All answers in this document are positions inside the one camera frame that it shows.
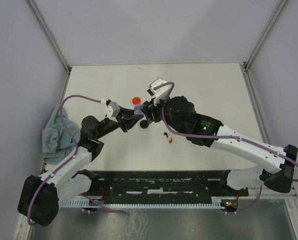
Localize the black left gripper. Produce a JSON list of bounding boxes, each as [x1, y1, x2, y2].
[[95, 105, 144, 140]]

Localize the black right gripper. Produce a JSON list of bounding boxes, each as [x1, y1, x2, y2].
[[140, 92, 186, 135]]

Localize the purple earbud charging case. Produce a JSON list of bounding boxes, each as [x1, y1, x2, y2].
[[134, 104, 144, 116]]

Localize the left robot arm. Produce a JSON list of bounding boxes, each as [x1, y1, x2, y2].
[[17, 103, 144, 227]]

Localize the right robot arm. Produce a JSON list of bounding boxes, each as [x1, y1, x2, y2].
[[140, 96, 298, 196]]

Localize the orange earbud charging case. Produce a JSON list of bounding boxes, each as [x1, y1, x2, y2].
[[132, 96, 142, 105]]

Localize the light blue cloth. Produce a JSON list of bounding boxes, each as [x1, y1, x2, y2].
[[42, 104, 80, 165]]

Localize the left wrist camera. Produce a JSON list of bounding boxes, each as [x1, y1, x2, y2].
[[100, 98, 120, 119]]

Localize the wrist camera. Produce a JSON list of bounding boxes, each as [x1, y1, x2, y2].
[[100, 98, 120, 119], [147, 77, 175, 101]]

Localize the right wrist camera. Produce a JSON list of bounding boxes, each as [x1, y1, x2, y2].
[[147, 77, 175, 101]]

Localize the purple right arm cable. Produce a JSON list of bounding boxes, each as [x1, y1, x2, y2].
[[153, 82, 298, 182]]

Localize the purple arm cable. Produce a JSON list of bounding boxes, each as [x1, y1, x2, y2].
[[153, 82, 298, 182], [25, 95, 107, 224]]

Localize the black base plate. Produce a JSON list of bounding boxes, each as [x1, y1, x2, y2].
[[86, 170, 249, 204]]

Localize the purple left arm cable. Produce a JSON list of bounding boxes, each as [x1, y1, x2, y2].
[[25, 95, 107, 224]]

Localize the white cable duct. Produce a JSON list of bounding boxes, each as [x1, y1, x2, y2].
[[63, 196, 225, 210]]

